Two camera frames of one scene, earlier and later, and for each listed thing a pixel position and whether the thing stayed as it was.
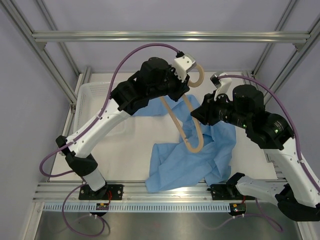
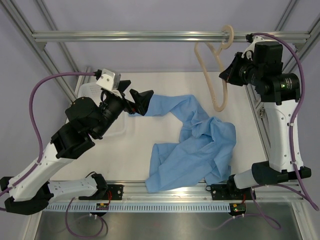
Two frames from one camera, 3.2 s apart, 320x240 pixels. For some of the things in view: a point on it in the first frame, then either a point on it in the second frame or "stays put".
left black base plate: x=109 y=192 stays put
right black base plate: x=225 y=191 stays put
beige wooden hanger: x=190 y=147 to x=227 y=38
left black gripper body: x=173 y=86 to x=127 y=106
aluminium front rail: x=133 y=192 stays put
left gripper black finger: x=201 y=113 to x=142 y=100
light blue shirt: x=173 y=164 stays put
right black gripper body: x=220 y=110 to x=245 y=72
